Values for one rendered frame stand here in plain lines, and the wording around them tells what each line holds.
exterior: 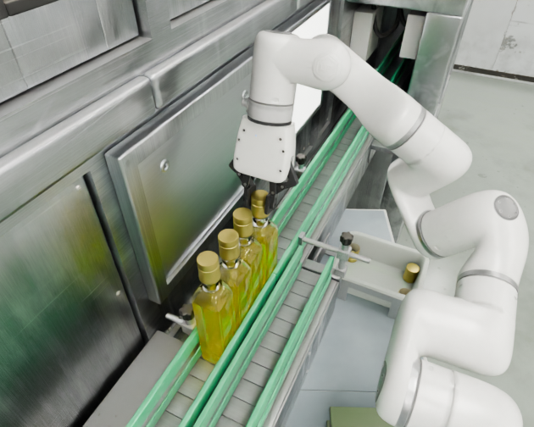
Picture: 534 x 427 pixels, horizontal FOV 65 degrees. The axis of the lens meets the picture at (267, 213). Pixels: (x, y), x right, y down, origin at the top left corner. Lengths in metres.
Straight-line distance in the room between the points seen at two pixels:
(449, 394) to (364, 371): 0.45
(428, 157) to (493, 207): 0.12
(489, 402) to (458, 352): 0.07
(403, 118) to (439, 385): 0.38
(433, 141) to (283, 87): 0.25
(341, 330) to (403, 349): 0.48
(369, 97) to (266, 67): 0.19
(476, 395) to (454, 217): 0.27
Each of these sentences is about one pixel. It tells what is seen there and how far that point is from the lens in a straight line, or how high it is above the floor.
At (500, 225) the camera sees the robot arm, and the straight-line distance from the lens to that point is 0.72.
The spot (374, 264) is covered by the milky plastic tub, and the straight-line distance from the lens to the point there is 1.20.
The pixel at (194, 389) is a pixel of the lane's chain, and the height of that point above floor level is 0.88.
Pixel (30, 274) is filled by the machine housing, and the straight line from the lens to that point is 0.63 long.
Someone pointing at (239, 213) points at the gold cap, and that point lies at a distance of 0.73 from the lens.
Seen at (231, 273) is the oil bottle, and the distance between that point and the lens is 0.73.
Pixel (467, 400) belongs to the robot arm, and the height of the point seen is 1.14.
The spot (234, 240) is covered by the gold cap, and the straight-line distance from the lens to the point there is 0.68.
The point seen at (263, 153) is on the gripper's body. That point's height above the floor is 1.25.
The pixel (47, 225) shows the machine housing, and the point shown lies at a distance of 0.62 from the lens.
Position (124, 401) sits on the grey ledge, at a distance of 0.88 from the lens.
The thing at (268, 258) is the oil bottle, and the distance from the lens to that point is 0.84.
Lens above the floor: 1.65
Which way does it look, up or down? 42 degrees down
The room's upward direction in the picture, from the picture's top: straight up
